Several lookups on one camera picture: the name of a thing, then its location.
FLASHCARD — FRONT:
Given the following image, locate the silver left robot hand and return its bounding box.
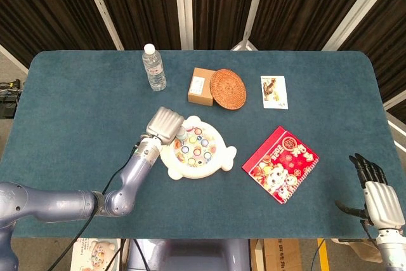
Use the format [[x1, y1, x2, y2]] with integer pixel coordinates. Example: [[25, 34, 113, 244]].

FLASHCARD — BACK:
[[145, 106, 185, 145]]

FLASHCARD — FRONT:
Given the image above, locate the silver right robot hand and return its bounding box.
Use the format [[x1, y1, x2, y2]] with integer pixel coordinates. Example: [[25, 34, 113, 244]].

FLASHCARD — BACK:
[[335, 152, 398, 230]]

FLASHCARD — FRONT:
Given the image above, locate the white fish-shaped toy board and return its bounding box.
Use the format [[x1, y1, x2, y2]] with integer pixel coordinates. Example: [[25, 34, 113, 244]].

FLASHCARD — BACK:
[[159, 115, 238, 180]]

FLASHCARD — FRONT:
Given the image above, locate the toy box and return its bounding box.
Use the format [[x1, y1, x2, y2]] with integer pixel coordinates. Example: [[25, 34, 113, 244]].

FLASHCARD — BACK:
[[70, 238, 122, 271]]

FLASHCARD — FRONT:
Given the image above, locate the small brown cardboard box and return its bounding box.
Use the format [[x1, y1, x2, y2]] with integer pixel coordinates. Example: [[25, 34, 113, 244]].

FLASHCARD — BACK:
[[187, 67, 216, 107]]

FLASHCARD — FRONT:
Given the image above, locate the clear plastic water bottle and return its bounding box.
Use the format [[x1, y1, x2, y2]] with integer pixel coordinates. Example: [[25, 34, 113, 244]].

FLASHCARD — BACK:
[[141, 43, 167, 92]]

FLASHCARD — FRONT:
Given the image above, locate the round woven rattan coaster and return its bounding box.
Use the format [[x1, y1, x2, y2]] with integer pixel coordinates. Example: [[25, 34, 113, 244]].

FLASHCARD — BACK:
[[209, 68, 247, 111]]

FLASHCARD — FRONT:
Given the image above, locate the blue felt table mat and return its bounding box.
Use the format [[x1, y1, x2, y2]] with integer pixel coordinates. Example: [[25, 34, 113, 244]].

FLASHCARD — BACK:
[[0, 50, 406, 240]]

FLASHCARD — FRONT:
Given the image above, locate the red 2026 spiral calendar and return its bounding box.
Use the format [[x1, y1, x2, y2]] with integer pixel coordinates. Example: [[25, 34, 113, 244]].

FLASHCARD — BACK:
[[242, 125, 320, 205]]

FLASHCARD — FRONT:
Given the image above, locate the brown cardboard carton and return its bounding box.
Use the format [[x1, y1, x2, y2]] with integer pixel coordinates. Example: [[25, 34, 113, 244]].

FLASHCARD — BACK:
[[250, 238, 303, 271]]

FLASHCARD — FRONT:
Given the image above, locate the white partition stand foot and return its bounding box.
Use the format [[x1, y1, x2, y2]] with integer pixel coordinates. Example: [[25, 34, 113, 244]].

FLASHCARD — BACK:
[[230, 31, 258, 51]]

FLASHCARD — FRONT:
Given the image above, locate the white photo card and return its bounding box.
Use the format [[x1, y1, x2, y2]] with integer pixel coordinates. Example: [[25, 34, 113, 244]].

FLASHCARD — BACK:
[[260, 75, 289, 110]]

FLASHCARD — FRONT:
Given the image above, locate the purple robot torso base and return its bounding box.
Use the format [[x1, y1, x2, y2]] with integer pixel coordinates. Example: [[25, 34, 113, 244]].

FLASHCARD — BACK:
[[126, 238, 252, 271]]

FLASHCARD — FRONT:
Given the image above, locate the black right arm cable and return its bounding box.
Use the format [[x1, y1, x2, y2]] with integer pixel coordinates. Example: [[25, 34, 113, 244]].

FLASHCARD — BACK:
[[310, 238, 327, 271]]

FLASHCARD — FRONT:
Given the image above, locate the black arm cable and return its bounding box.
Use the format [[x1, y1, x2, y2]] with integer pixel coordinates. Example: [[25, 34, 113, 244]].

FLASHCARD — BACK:
[[310, 238, 327, 271], [47, 143, 143, 271]]

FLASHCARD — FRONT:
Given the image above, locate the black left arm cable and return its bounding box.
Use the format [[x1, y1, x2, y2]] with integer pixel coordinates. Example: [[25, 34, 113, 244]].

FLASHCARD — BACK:
[[47, 143, 143, 271]]

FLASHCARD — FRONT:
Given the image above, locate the black equipment with cables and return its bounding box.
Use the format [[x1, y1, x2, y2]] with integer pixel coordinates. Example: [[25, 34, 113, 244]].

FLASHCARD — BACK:
[[0, 79, 23, 120]]

